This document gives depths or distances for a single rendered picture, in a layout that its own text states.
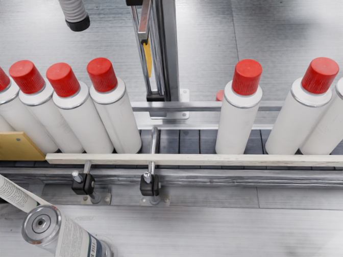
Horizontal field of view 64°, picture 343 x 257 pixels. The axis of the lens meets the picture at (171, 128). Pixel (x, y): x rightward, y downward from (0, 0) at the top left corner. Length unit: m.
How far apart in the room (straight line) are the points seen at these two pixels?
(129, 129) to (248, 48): 0.45
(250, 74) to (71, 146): 0.33
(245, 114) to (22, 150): 0.37
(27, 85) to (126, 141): 0.17
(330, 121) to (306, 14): 0.54
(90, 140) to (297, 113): 0.31
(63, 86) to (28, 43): 0.55
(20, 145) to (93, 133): 0.13
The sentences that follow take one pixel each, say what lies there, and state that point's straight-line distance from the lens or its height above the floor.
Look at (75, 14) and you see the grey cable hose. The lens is 0.44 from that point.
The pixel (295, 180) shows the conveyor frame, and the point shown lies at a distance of 0.54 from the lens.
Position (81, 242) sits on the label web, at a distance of 0.35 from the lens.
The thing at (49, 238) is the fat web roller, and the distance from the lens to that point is 0.29.
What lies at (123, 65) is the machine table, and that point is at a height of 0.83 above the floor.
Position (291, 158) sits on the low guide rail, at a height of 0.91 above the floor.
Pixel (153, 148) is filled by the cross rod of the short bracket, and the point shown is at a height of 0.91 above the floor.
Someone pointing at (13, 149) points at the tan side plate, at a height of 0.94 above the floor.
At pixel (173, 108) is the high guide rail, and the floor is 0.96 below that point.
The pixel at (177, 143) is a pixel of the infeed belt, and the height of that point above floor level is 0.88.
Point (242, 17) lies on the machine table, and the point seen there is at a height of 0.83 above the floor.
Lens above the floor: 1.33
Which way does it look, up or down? 56 degrees down
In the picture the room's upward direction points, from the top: 6 degrees counter-clockwise
